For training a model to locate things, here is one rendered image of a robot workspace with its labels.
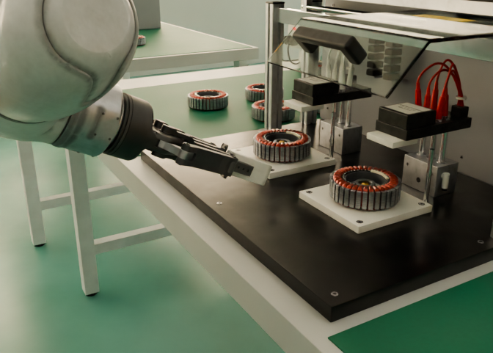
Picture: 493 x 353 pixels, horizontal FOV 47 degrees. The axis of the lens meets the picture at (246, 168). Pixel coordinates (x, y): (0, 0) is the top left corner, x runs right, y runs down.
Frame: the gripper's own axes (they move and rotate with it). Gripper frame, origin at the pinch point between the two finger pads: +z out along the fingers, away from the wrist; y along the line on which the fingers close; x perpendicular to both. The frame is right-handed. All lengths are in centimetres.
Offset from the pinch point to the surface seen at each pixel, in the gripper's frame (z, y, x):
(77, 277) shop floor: 39, -129, -80
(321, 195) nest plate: 19.2, -4.8, -1.0
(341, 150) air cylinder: 34.6, -21.5, 6.5
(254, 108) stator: 35, -57, 7
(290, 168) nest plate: 21.3, -17.6, -0.1
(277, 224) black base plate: 10.3, -1.3, -6.8
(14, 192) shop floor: 31, -226, -84
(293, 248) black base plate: 8.6, 5.9, -7.6
